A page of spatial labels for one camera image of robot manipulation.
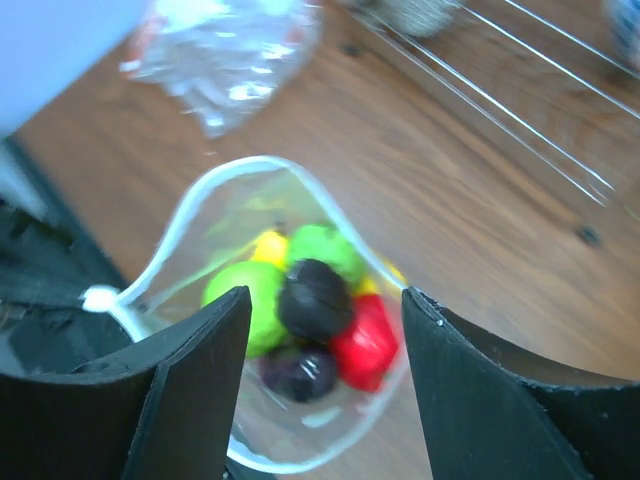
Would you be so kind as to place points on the green toy lime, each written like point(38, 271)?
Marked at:
point(325, 243)

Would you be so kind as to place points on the grey patterned bowl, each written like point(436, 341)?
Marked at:
point(418, 18)

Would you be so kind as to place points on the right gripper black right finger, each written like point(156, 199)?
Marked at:
point(491, 409)

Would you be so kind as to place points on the orange zipper bag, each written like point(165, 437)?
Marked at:
point(224, 60)

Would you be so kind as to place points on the clear zip top bag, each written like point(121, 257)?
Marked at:
point(213, 228)

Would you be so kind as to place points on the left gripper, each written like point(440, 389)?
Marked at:
point(44, 328)

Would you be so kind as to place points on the purple toy eggplant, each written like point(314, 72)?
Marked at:
point(301, 373)

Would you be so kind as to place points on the yellow toy lemon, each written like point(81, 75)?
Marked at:
point(270, 247)

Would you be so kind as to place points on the metal dish rack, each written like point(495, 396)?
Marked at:
point(543, 82)

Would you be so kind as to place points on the dark toy plum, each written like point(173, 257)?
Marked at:
point(314, 302)

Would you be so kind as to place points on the yellow toy pepper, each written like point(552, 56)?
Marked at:
point(372, 285)

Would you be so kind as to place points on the red toy apple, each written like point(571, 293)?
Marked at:
point(366, 350)

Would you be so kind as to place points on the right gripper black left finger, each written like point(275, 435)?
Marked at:
point(161, 408)

